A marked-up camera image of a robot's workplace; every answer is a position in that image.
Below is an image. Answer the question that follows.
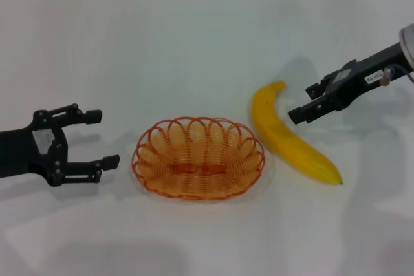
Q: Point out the orange woven plastic basket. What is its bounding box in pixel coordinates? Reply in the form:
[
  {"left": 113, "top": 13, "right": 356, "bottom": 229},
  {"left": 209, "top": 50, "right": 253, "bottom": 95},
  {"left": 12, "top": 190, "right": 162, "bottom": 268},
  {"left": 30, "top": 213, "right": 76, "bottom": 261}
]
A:
[{"left": 131, "top": 116, "right": 267, "bottom": 200}]

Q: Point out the right gripper cable connector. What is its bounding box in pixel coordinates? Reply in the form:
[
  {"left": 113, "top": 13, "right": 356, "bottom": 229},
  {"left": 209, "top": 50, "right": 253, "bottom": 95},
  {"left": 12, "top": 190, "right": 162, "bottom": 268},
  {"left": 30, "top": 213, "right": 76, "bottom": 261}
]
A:
[{"left": 381, "top": 67, "right": 414, "bottom": 85}]

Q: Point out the yellow banana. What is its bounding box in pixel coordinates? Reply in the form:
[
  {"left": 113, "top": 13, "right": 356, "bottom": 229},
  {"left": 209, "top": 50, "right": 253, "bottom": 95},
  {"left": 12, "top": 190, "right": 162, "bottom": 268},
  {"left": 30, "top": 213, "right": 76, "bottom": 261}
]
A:
[{"left": 250, "top": 81, "right": 344, "bottom": 186}]

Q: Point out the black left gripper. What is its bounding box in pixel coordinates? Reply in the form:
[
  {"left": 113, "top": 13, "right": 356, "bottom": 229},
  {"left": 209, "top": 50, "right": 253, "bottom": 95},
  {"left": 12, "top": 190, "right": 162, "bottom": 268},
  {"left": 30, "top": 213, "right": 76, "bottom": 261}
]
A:
[{"left": 0, "top": 103, "right": 121, "bottom": 187}]

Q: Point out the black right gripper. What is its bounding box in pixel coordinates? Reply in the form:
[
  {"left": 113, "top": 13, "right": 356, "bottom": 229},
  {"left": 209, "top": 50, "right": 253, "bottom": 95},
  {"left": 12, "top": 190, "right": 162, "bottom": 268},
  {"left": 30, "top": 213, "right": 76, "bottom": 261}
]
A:
[{"left": 287, "top": 41, "right": 410, "bottom": 125}]

